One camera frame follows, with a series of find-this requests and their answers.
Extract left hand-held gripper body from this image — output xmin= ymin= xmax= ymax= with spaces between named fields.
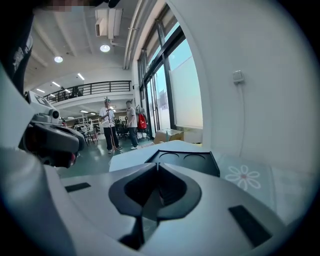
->
xmin=18 ymin=90 xmax=86 ymax=154

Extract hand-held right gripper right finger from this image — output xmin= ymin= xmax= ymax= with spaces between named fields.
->
xmin=143 ymin=162 xmax=203 ymax=222

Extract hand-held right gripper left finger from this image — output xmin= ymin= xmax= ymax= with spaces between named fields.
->
xmin=108 ymin=162 xmax=159 ymax=251

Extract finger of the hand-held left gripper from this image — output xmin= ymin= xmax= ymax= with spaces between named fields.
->
xmin=36 ymin=149 xmax=80 ymax=169

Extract black box with round slots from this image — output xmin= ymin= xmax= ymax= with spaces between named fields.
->
xmin=144 ymin=149 xmax=221 ymax=178

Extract white metal shelf rack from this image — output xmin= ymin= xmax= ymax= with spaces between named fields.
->
xmin=73 ymin=114 xmax=102 ymax=135

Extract pink chair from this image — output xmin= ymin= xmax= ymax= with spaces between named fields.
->
xmin=89 ymin=128 xmax=100 ymax=144

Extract pale floral mat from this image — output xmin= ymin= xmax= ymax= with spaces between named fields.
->
xmin=216 ymin=152 xmax=277 ymax=210

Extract brown cardboard carton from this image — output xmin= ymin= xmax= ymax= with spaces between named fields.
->
xmin=153 ymin=128 xmax=185 ymax=145

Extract black office chair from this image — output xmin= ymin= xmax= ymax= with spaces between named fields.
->
xmin=116 ymin=121 xmax=130 ymax=140

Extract black balcony railing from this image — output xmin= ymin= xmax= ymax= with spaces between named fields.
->
xmin=43 ymin=80 xmax=133 ymax=105

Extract red bag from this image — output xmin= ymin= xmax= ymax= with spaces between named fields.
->
xmin=137 ymin=112 xmax=148 ymax=130

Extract person's black printed shirt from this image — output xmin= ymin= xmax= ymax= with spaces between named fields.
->
xmin=0 ymin=9 xmax=35 ymax=96

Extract black framed glass doors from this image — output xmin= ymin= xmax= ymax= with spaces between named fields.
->
xmin=137 ymin=4 xmax=204 ymax=141

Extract white ceiling air conditioner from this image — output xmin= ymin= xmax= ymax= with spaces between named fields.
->
xmin=94 ymin=8 xmax=124 ymax=41

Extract white wall socket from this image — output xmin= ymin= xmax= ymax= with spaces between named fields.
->
xmin=232 ymin=70 xmax=246 ymax=86

